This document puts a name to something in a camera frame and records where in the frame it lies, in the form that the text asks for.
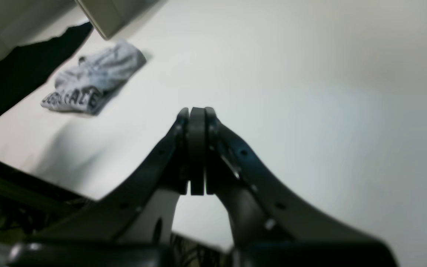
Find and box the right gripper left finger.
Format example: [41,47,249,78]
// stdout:
[7,108,203,267]

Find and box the grey T-shirt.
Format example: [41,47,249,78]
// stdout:
[40,40,147,115]

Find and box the grey plastic bin right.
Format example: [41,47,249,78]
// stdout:
[0,0,158,60]

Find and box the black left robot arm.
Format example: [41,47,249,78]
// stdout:
[0,22,93,116]

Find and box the dark table frame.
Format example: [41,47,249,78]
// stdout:
[0,162,93,235]

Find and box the black right gripper right finger pad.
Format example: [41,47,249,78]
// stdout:
[205,108,398,267]

